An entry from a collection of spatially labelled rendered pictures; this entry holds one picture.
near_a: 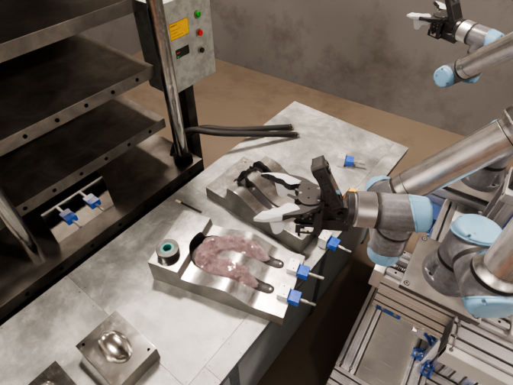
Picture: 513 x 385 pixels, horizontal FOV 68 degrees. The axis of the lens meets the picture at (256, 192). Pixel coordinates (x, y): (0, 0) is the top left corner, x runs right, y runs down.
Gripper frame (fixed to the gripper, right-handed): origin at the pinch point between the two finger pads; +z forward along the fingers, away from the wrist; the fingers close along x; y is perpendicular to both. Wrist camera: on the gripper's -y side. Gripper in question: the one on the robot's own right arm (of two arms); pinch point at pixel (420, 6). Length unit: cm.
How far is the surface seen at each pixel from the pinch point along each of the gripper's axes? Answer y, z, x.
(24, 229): 25, 15, -169
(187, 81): 24, 56, -85
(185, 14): -5, 57, -77
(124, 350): 40, -39, -156
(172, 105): 20, 37, -99
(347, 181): 60, -15, -45
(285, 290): 44, -50, -103
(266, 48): 125, 211, 51
